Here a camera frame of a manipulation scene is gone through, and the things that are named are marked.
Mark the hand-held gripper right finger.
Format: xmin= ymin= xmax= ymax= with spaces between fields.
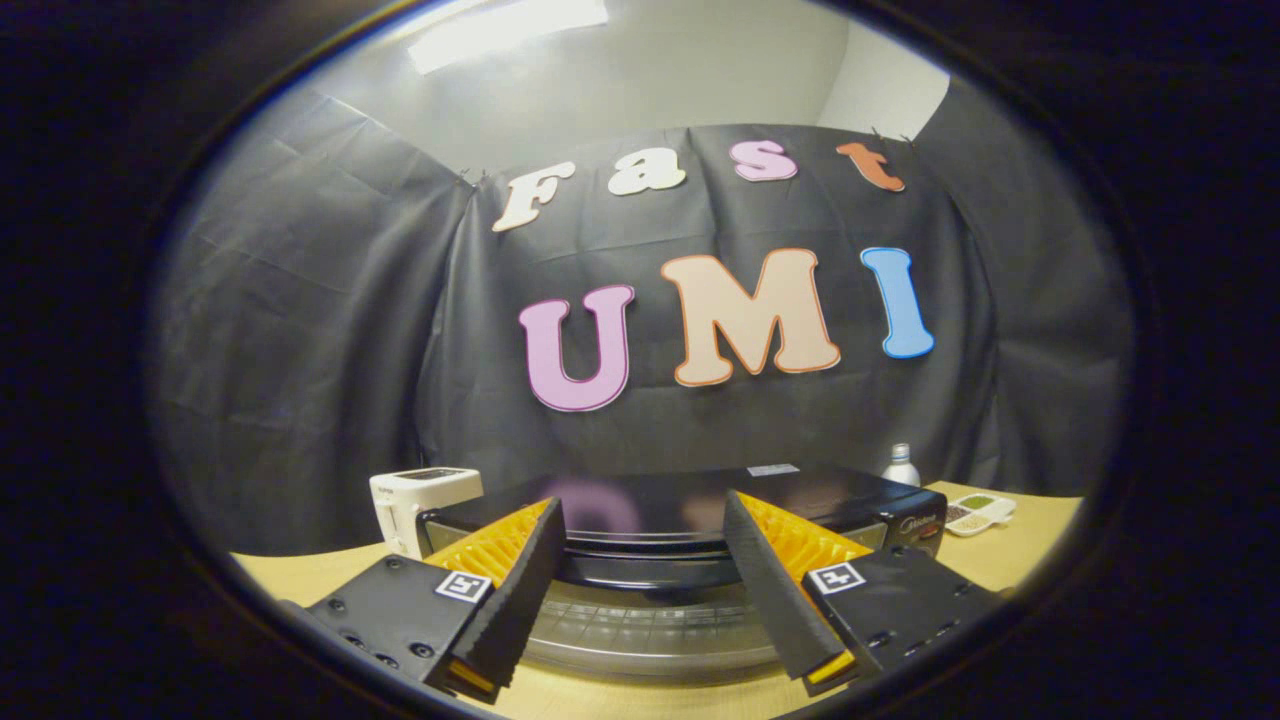
xmin=722 ymin=488 xmax=1001 ymax=698

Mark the white pop-up toaster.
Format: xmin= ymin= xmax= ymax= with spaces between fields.
xmin=369 ymin=467 xmax=484 ymax=559

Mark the white divided spice dish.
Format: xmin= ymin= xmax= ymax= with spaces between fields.
xmin=943 ymin=492 xmax=1017 ymax=538

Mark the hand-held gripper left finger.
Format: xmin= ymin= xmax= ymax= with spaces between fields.
xmin=305 ymin=497 xmax=566 ymax=706

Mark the black toaster oven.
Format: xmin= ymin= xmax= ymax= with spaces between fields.
xmin=418 ymin=462 xmax=949 ymax=686

